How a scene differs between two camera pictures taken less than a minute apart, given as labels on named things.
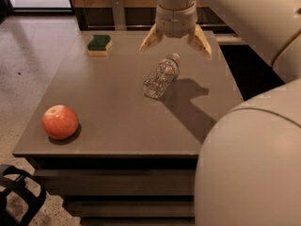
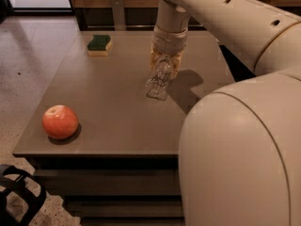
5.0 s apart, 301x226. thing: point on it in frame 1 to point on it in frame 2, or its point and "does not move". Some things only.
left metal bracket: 118,13 does not move
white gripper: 176,22 to 168,42
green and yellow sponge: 99,45 does not move
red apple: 59,121 does not move
